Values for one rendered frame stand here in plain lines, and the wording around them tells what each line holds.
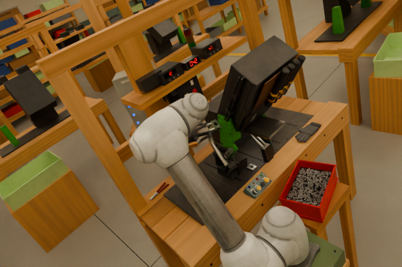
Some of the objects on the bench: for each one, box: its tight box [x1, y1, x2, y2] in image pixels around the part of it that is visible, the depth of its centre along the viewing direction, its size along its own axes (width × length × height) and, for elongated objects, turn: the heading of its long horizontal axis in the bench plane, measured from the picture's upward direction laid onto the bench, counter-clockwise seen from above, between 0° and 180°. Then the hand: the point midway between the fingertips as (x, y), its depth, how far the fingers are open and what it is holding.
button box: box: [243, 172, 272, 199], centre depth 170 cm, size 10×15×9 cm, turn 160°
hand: (211, 126), depth 181 cm, fingers closed on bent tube, 3 cm apart
